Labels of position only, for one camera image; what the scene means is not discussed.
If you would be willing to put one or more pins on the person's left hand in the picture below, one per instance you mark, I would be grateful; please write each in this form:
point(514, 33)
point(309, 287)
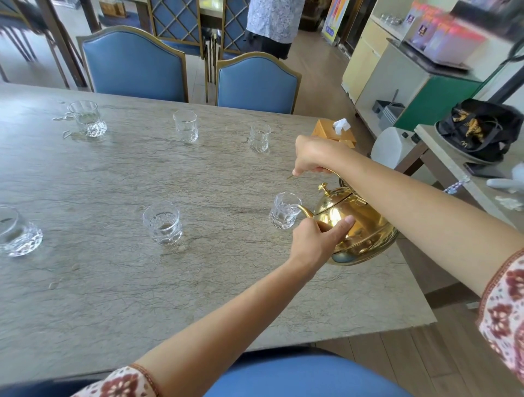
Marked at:
point(313, 245)

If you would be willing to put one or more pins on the person's right hand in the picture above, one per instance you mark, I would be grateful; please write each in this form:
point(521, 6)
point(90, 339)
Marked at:
point(321, 153)

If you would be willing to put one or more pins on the person's left thumb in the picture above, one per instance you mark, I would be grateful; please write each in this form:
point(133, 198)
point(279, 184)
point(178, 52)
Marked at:
point(343, 230)

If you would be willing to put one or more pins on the person's right fingers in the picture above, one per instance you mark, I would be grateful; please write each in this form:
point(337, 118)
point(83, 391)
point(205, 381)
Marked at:
point(307, 168)

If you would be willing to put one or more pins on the gold metal teapot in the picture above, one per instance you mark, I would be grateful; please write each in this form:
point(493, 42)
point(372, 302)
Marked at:
point(360, 229)

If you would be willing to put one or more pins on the person's right forearm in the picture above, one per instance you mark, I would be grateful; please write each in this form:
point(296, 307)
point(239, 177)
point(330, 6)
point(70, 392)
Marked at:
point(430, 216)

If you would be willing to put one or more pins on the person's left forearm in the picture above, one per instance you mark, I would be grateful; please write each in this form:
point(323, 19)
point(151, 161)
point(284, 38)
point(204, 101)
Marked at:
point(229, 327)

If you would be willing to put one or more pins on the wooden tissue box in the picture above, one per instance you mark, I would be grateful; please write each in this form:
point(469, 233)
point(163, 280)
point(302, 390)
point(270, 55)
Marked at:
point(325, 133)

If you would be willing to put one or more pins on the small clear cut-glass cup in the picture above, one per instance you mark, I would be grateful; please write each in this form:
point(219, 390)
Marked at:
point(260, 138)
point(283, 212)

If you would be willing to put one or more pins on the white tissue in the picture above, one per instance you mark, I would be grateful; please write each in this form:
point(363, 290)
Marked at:
point(342, 125)

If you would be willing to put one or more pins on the white round bin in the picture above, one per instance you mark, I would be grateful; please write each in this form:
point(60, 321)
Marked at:
point(389, 147)

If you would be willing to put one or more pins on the blue padded gold-framed chair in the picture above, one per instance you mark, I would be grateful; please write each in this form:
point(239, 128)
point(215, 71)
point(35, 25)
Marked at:
point(131, 65)
point(258, 84)

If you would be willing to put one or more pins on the grey cutlery caddy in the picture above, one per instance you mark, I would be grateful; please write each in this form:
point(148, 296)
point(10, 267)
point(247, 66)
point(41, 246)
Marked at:
point(389, 110)

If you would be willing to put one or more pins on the cream cabinet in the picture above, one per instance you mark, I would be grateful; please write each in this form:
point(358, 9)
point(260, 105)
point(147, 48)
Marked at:
point(364, 57)

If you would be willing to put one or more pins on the clear smooth-rimmed glass cup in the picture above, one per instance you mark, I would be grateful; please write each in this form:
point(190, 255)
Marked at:
point(186, 126)

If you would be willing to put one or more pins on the white and green counter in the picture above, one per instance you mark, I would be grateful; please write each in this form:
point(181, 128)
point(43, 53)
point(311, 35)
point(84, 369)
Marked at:
point(409, 90)

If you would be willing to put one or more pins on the stone-topped side table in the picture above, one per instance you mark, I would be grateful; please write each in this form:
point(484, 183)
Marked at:
point(466, 180)

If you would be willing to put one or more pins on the yellow standing poster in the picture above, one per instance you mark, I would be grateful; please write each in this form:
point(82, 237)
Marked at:
point(335, 20)

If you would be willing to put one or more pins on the blue padded chair back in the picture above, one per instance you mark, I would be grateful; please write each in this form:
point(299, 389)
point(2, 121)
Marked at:
point(303, 376)

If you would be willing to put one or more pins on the black smartphone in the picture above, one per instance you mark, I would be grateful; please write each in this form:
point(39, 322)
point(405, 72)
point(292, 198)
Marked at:
point(483, 170)

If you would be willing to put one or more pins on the wide clear cut-glass cup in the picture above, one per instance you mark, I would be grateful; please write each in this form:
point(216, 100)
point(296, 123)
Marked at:
point(16, 235)
point(162, 225)

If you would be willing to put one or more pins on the blue lattice-back chair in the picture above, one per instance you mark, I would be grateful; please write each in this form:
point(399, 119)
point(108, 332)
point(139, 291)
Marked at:
point(233, 28)
point(176, 24)

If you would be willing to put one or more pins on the black tray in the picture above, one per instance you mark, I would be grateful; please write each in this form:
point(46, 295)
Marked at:
point(434, 60)

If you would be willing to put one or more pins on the black bag with gold print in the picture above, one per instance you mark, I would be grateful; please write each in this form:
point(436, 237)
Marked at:
point(479, 126)

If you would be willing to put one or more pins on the patterned right sleeve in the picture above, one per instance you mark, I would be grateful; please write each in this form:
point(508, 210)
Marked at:
point(505, 315)

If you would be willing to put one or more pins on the patterned sleeve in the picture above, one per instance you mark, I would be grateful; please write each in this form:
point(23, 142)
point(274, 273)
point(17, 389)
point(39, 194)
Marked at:
point(118, 384)
point(505, 315)

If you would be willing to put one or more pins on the row of colourful boxes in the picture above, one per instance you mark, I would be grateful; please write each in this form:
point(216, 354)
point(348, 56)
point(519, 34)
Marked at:
point(446, 34)

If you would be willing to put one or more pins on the patterned left sleeve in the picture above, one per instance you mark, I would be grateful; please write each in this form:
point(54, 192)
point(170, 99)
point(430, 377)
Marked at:
point(118, 384)

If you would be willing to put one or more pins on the dark wooden table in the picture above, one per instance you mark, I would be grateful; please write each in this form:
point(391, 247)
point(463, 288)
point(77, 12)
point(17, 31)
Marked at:
point(61, 41)

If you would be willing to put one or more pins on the dark wooden chair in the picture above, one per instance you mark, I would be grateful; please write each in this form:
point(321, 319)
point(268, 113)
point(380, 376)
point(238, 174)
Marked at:
point(18, 28)

